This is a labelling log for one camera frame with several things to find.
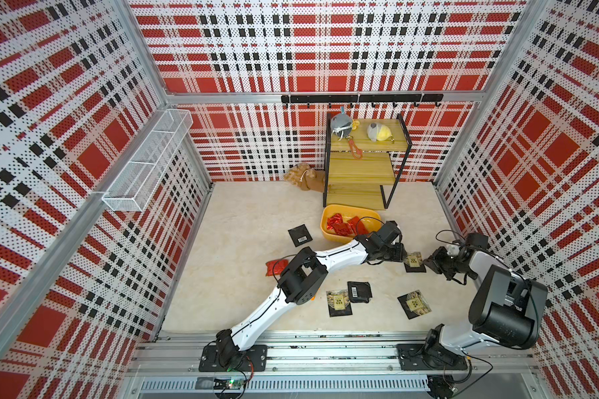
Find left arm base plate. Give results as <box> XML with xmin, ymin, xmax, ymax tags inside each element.
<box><xmin>198</xmin><ymin>342</ymin><xmax>268</xmax><ymax>372</ymax></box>

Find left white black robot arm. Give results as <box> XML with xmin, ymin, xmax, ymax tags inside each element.
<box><xmin>216</xmin><ymin>220</ymin><xmax>405</xmax><ymax>369</ymax></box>

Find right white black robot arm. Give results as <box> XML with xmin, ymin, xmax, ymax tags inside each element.
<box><xmin>422</xmin><ymin>233</ymin><xmax>548</xmax><ymax>366</ymax></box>

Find wooden black-frame shelf rack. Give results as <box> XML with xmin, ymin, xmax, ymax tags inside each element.
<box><xmin>322</xmin><ymin>114</ymin><xmax>413</xmax><ymax>210</ymax></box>

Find black barcode tea bag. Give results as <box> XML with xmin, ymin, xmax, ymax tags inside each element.
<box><xmin>288</xmin><ymin>224</ymin><xmax>313</xmax><ymax>247</ymax></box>

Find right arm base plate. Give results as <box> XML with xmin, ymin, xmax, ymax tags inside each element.
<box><xmin>396</xmin><ymin>343</ymin><xmax>469</xmax><ymax>371</ymax></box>

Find brown plush toy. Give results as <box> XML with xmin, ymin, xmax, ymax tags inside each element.
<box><xmin>284</xmin><ymin>163</ymin><xmax>326</xmax><ymax>193</ymax></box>

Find yellow white plush toy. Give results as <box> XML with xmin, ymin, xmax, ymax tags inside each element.
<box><xmin>367</xmin><ymin>122</ymin><xmax>394</xmax><ymax>143</ymax></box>

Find red orange small tool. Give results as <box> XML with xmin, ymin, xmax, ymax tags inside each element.
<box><xmin>348</xmin><ymin>139</ymin><xmax>364</xmax><ymax>160</ymax></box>

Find grey plush toy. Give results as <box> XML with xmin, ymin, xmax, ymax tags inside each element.
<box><xmin>330</xmin><ymin>112</ymin><xmax>354</xmax><ymax>140</ymax></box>

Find green circuit board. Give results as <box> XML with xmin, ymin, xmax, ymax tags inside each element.
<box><xmin>213</xmin><ymin>378</ymin><xmax>245</xmax><ymax>392</ymax></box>

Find black connector box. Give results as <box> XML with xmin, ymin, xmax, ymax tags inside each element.
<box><xmin>428</xmin><ymin>376</ymin><xmax>456</xmax><ymax>399</ymax></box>

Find small red tea bag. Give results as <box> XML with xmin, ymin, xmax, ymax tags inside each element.
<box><xmin>326</xmin><ymin>213</ymin><xmax>348</xmax><ymax>235</ymax></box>

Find yellow plastic storage box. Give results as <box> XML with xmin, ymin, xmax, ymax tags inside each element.
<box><xmin>320</xmin><ymin>204</ymin><xmax>383</xmax><ymax>244</ymax></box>

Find white wire mesh basket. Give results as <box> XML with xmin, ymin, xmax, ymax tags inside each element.
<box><xmin>102</xmin><ymin>109</ymin><xmax>192</xmax><ymax>212</ymax></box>

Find black gold tea bag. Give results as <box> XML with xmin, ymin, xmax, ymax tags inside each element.
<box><xmin>398</xmin><ymin>290</ymin><xmax>431</xmax><ymax>320</ymax></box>
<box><xmin>404</xmin><ymin>252</ymin><xmax>426</xmax><ymax>274</ymax></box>
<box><xmin>327</xmin><ymin>290</ymin><xmax>353</xmax><ymax>318</ymax></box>

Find black folded tea bag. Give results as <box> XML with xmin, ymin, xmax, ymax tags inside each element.
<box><xmin>347</xmin><ymin>281</ymin><xmax>373</xmax><ymax>304</ymax></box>

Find black wall hook rail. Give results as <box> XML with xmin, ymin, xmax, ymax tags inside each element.
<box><xmin>281</xmin><ymin>93</ymin><xmax>444</xmax><ymax>105</ymax></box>

